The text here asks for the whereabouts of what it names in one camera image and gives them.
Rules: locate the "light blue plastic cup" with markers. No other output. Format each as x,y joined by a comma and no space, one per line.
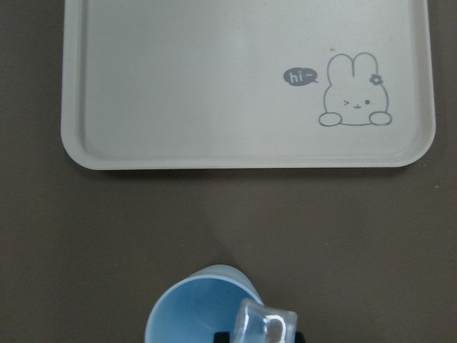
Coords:
199,306

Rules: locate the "cream rabbit serving tray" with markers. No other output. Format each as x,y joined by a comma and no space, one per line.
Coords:
246,84

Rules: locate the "clear ice cube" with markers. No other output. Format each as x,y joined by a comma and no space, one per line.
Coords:
256,322

